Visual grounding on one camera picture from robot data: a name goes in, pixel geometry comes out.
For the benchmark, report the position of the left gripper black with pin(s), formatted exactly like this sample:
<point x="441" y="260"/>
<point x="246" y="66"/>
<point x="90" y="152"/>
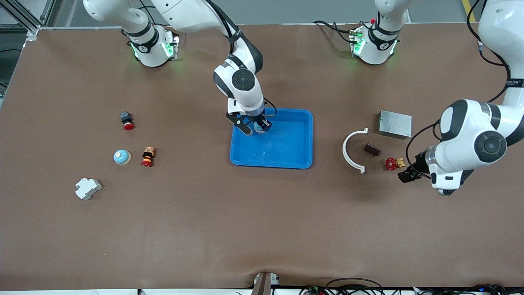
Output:
<point x="417" y="162"/>

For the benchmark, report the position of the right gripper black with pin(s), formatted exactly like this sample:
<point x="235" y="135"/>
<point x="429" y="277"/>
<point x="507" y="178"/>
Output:
<point x="261" y="121"/>

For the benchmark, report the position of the light blue desk bell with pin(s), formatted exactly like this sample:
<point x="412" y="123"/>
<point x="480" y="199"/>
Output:
<point x="122" y="157"/>
<point x="258" y="128"/>

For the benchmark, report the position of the black cylindrical capacitor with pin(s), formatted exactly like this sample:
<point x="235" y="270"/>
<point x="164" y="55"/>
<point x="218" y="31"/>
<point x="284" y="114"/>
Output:
<point x="403" y="177"/>

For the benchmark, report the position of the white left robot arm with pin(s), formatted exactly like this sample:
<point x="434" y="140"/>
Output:
<point x="501" y="28"/>

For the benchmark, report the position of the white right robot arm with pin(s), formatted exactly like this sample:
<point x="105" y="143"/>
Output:
<point x="184" y="16"/>

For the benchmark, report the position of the dark brown cylindrical capacitor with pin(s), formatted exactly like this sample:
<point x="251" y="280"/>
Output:
<point x="371" y="150"/>

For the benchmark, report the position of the blue plastic tray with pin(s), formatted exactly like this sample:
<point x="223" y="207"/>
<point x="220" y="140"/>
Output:
<point x="286" y="143"/>

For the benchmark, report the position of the grey metal power supply box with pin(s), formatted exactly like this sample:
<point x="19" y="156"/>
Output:
<point x="395" y="125"/>

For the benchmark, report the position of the red yellow emergency stop button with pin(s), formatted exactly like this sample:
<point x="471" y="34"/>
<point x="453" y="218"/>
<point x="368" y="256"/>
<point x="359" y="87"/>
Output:
<point x="147" y="157"/>

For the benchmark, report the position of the red pushbutton black body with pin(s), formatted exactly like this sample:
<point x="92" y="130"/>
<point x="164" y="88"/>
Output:
<point x="127" y="123"/>

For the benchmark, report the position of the white circuit breaker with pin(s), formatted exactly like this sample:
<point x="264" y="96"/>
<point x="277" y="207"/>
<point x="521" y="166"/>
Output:
<point x="87" y="188"/>

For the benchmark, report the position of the white curved plastic bracket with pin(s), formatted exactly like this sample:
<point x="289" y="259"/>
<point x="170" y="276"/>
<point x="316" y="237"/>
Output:
<point x="344" y="150"/>

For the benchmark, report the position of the metal table edge bracket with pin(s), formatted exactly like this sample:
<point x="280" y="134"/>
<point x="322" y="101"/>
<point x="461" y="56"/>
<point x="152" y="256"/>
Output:
<point x="264" y="284"/>

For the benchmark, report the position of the aluminium frame corner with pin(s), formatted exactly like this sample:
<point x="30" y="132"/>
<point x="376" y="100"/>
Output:
<point x="33" y="32"/>

